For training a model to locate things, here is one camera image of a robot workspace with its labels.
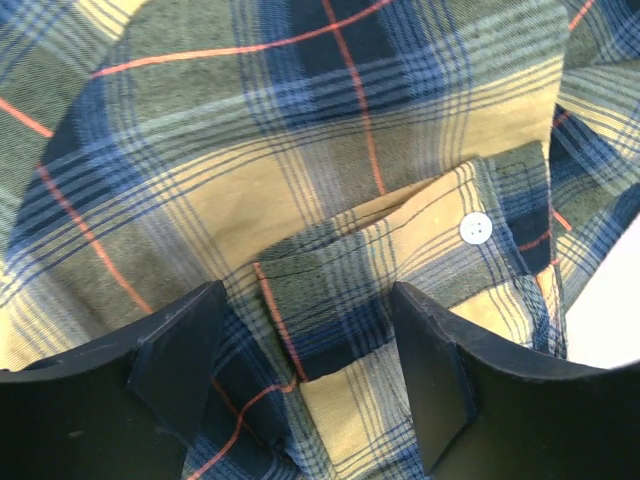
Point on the yellow plaid long sleeve shirt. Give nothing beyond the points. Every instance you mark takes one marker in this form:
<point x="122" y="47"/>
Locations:
<point x="308" y="155"/>

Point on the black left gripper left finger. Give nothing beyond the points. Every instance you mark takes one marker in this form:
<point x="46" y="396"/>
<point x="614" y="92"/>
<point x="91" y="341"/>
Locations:
<point x="127" y="405"/>

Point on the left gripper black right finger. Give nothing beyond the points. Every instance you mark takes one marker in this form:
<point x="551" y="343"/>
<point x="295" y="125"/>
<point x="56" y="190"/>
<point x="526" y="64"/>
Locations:
<point x="484" y="407"/>

